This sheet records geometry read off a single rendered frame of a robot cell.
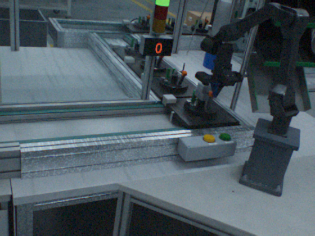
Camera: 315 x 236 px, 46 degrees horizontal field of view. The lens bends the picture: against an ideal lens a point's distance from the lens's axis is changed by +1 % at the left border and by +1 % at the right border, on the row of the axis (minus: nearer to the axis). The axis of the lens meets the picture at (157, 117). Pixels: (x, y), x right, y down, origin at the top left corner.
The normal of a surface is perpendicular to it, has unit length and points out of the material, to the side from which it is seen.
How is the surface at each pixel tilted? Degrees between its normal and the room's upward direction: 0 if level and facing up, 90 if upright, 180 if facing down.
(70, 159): 90
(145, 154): 90
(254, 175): 90
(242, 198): 0
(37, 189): 0
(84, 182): 0
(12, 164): 90
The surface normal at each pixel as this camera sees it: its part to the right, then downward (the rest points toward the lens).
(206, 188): 0.15, -0.88
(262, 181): -0.36, 0.37
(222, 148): 0.40, 0.46
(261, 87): 0.28, -0.29
